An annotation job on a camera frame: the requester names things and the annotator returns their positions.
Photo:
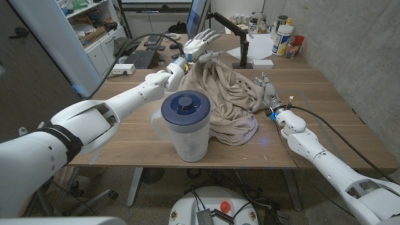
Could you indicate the person's grey gloved hand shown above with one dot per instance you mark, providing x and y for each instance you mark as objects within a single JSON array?
[{"x": 22, "y": 130}]

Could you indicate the white wipes canister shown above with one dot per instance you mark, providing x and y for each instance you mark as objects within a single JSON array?
[{"x": 282, "y": 40}]

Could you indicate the amber glass jar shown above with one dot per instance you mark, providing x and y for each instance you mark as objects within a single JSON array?
[{"x": 262, "y": 28}]

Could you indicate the red emergency stop button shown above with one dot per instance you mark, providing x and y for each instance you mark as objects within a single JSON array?
[{"x": 225, "y": 207}]

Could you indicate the black laptop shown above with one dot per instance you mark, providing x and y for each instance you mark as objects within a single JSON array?
[{"x": 142, "y": 58}]

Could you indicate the black computer monitor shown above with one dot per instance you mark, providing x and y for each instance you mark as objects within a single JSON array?
[{"x": 198, "y": 15}]

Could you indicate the black remote control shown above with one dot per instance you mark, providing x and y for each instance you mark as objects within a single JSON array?
[{"x": 175, "y": 56}]

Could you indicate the grey-green jacket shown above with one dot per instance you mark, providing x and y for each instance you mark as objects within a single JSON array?
[{"x": 125, "y": 46}]

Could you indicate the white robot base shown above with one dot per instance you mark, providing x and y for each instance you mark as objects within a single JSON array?
[{"x": 212, "y": 197}]

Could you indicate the clear drinking glass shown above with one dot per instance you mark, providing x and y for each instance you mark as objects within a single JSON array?
[{"x": 291, "y": 50}]

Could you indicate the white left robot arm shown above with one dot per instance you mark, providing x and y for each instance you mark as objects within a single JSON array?
[{"x": 93, "y": 118}]

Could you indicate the black keyboard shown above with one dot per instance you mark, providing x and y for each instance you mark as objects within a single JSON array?
[{"x": 153, "y": 40}]

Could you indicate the black round fan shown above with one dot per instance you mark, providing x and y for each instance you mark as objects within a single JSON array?
[{"x": 152, "y": 175}]

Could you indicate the white power socket box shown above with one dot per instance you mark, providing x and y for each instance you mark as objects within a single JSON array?
[{"x": 122, "y": 68}]

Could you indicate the red cup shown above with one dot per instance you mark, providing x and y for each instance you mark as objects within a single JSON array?
[{"x": 299, "y": 40}]

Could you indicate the black computer mouse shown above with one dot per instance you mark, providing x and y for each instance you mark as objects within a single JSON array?
[{"x": 175, "y": 45}]

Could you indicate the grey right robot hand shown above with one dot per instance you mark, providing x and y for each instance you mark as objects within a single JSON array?
[{"x": 269, "y": 93}]

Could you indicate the white rectangular box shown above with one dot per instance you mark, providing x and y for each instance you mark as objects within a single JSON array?
[{"x": 262, "y": 64}]

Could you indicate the dark tumbler with silver band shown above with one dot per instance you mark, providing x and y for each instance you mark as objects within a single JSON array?
[{"x": 282, "y": 22}]

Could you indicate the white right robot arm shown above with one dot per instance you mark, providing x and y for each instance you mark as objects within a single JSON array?
[{"x": 331, "y": 168}]

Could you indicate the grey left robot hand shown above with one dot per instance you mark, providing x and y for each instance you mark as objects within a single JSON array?
[{"x": 197, "y": 47}]

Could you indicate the white paper sheet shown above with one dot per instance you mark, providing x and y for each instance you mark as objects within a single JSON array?
[{"x": 259, "y": 47}]

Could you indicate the black bag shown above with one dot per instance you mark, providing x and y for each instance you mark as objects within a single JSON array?
[{"x": 178, "y": 28}]

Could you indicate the brown cardboard box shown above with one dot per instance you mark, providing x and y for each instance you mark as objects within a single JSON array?
[{"x": 92, "y": 37}]

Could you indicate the green box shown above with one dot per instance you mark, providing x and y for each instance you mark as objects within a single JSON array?
[{"x": 79, "y": 4}]

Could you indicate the yellow bottle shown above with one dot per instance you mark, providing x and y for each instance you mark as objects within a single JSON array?
[{"x": 289, "y": 22}]

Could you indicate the clear pitcher with blue lid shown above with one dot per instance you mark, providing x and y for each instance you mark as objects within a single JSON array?
[{"x": 187, "y": 131}]

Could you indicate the small black flat device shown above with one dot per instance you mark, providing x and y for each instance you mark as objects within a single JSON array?
[{"x": 154, "y": 47}]

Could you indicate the white shelf cabinet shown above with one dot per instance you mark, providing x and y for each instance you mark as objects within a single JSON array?
[{"x": 56, "y": 40}]

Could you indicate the grey metal table leg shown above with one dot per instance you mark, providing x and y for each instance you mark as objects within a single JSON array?
[
  {"x": 292, "y": 190},
  {"x": 135, "y": 187}
]

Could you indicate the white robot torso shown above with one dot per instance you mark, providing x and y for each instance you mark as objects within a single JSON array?
[{"x": 62, "y": 221}]

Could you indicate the beige coat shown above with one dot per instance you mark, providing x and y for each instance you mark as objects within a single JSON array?
[{"x": 228, "y": 93}]

